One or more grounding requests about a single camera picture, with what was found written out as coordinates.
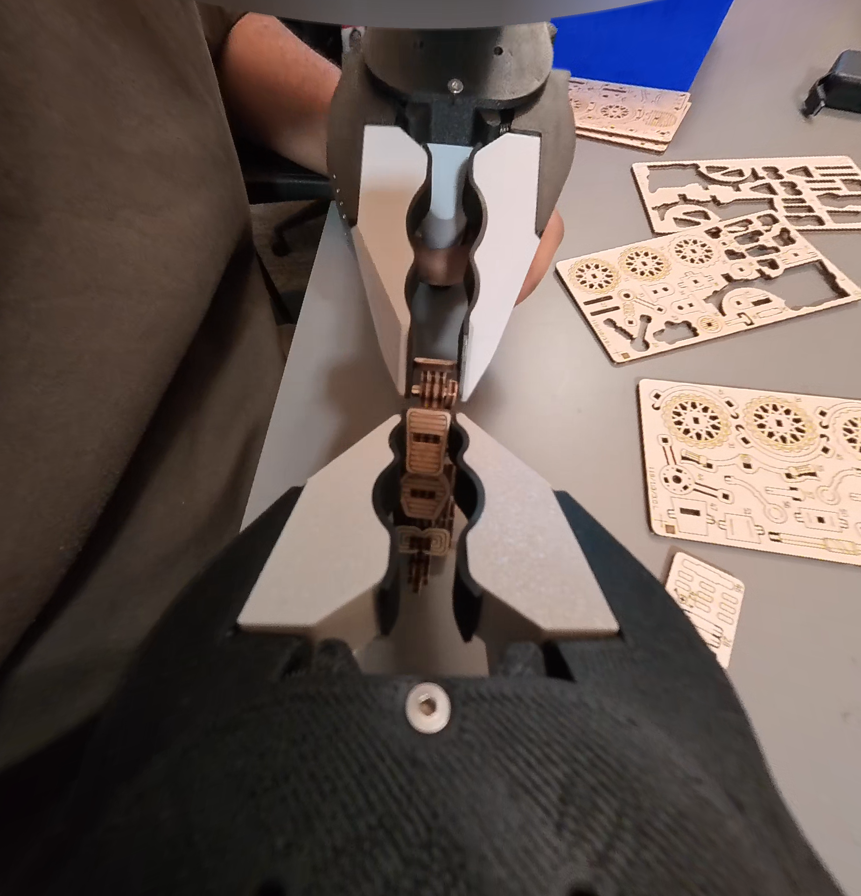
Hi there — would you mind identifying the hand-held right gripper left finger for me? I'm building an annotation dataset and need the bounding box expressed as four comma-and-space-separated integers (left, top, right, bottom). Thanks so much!
237, 412, 409, 660

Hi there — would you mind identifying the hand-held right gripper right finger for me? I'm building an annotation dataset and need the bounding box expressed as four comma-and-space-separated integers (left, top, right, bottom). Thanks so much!
453, 413, 621, 665

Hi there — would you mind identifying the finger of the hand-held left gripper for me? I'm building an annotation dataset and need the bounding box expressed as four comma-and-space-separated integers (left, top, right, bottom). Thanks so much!
460, 132, 543, 405
350, 126, 434, 407

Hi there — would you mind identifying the wooden motorcycle model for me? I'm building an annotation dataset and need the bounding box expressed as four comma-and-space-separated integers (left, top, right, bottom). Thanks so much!
395, 357, 473, 596

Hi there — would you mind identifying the person's left forearm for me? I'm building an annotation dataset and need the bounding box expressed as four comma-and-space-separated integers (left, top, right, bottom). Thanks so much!
220, 10, 347, 172

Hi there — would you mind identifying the person's left hand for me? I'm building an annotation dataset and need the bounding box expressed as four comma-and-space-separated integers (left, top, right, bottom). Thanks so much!
413, 209, 566, 304

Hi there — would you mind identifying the black office chair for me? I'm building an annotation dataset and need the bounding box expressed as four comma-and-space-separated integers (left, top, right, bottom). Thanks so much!
247, 160, 333, 326

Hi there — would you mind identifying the stack of wooden puzzle sheets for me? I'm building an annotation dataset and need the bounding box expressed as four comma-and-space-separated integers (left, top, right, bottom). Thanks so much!
567, 77, 692, 154

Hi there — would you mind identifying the mostly empty wooden puzzle sheet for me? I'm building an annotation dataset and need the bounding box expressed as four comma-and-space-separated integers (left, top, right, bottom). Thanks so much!
632, 155, 861, 234

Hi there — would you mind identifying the blue box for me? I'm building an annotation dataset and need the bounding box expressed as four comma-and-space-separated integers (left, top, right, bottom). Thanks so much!
551, 0, 735, 92

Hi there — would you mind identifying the partly punched wooden puzzle sheet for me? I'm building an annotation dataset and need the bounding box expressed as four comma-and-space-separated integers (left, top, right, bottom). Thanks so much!
556, 212, 861, 365

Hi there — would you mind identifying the slotted wooden sheet offcut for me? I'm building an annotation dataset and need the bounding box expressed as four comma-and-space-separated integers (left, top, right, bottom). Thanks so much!
665, 552, 745, 668

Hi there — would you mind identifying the full wooden puzzle sheet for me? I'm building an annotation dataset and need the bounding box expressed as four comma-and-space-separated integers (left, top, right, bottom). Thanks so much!
639, 379, 861, 569

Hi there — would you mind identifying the person's olive clothing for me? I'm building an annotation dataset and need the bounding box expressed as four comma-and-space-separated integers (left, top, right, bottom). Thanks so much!
0, 0, 305, 778

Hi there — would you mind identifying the black power adapter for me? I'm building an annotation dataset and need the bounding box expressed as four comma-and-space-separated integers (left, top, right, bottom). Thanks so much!
803, 49, 861, 119

